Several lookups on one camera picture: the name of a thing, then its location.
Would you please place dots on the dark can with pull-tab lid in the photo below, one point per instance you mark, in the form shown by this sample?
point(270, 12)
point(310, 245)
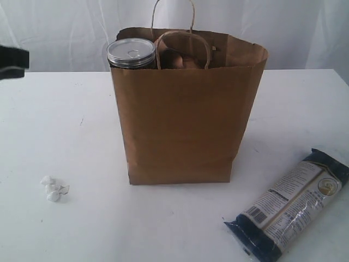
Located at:
point(132, 53)

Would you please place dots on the long noodle package black ends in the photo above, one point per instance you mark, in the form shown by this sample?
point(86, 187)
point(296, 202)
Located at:
point(268, 226)

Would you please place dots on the brown paper shopping bag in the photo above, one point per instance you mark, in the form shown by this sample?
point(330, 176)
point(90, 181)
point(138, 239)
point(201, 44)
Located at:
point(186, 125)

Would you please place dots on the brown pouch with orange label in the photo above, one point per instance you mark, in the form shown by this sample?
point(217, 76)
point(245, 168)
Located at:
point(173, 59)

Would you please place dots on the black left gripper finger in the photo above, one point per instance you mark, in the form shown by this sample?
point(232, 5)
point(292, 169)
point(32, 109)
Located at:
point(11, 73)
point(14, 57)

